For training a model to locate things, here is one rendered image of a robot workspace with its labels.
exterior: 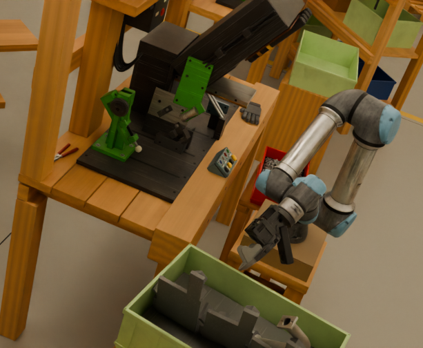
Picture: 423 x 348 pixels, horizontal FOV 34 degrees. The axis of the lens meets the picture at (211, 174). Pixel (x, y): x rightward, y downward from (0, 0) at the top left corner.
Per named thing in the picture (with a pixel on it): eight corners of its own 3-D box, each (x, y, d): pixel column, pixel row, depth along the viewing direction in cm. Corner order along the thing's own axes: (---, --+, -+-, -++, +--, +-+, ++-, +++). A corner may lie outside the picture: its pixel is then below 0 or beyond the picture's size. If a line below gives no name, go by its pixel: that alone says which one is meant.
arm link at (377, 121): (317, 212, 264) (371, 88, 233) (350, 233, 258) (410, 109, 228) (301, 224, 255) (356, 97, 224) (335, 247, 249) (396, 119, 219)
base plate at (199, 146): (246, 98, 362) (247, 94, 360) (172, 204, 270) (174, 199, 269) (172, 69, 367) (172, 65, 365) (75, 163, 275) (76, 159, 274)
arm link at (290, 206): (297, 215, 213) (308, 215, 206) (287, 225, 212) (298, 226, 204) (281, 197, 212) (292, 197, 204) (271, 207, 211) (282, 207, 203)
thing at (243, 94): (254, 95, 316) (257, 89, 315) (246, 109, 303) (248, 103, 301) (176, 64, 321) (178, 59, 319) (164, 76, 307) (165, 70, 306)
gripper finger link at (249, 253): (228, 258, 202) (250, 236, 204) (241, 273, 203) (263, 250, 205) (232, 259, 199) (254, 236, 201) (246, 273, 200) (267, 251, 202)
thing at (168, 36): (183, 97, 339) (200, 34, 321) (160, 122, 314) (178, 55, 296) (148, 83, 341) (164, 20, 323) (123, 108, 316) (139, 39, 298)
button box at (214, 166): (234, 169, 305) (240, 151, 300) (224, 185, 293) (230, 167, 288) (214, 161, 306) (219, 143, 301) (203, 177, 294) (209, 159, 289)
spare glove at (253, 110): (241, 102, 352) (243, 97, 351) (261, 108, 352) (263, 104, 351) (237, 120, 335) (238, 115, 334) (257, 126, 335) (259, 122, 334)
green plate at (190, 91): (202, 109, 303) (218, 63, 297) (197, 112, 295) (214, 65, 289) (177, 100, 304) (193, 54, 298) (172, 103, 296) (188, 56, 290)
